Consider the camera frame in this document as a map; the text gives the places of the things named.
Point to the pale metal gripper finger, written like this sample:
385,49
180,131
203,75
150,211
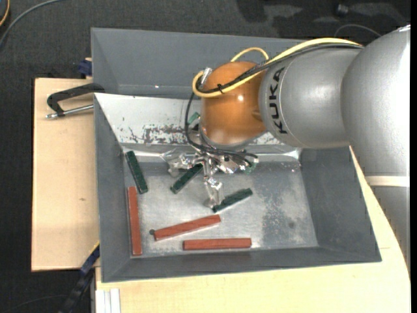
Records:
180,165
213,192

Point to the dark green flat block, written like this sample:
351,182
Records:
233,200
137,172
185,178

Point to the red-brown flat block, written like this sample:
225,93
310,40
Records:
135,222
187,227
216,244

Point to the grey metal bin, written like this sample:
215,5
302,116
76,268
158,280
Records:
280,207

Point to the pale flat board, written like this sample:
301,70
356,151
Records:
62,181

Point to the black cylinder on white bracket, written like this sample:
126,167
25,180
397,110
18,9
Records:
235,157

